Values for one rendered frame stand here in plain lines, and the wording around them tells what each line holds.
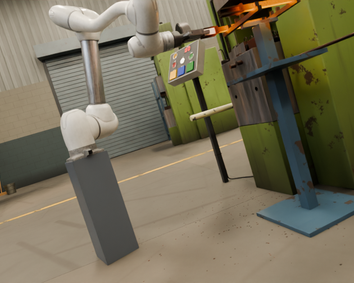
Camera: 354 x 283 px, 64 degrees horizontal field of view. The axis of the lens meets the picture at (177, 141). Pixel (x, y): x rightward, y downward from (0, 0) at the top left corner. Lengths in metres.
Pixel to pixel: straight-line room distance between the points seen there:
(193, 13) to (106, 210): 9.85
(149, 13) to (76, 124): 0.72
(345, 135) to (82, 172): 1.41
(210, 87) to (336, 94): 5.26
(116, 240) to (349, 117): 1.44
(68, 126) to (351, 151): 1.53
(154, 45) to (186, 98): 5.46
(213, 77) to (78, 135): 5.49
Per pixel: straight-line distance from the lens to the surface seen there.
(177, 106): 6.74
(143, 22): 1.31
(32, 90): 10.11
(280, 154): 1.82
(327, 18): 1.80
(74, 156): 1.64
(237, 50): 2.01
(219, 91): 6.86
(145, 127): 9.74
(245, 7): 1.36
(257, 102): 1.84
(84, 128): 1.65
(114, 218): 1.68
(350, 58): 1.85
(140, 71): 9.98
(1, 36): 10.70
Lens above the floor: 0.66
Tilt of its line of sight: 5 degrees down
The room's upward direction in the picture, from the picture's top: 17 degrees counter-clockwise
